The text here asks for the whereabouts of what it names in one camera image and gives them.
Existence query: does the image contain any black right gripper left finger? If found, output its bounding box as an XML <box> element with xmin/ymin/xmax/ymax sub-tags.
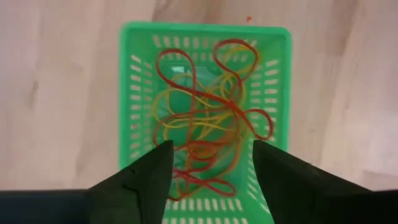
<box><xmin>0</xmin><ymin>139</ymin><xmax>175</xmax><ymax>224</ymax></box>

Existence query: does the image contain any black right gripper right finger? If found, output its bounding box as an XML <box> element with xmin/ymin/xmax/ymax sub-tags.
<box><xmin>252</xmin><ymin>139</ymin><xmax>398</xmax><ymax>224</ymax></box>

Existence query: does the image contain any red rubber band bundle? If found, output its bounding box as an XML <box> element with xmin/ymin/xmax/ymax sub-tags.
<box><xmin>154</xmin><ymin>38</ymin><xmax>275</xmax><ymax>141</ymax></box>
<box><xmin>167</xmin><ymin>139</ymin><xmax>238</xmax><ymax>202</ymax></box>

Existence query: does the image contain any yellow rubber band bundle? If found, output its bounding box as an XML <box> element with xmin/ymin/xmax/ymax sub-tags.
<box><xmin>151</xmin><ymin>42</ymin><xmax>261</xmax><ymax>147</ymax></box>

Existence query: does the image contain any green plastic basket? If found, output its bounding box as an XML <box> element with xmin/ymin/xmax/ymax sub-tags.
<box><xmin>119</xmin><ymin>21</ymin><xmax>292</xmax><ymax>224</ymax></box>

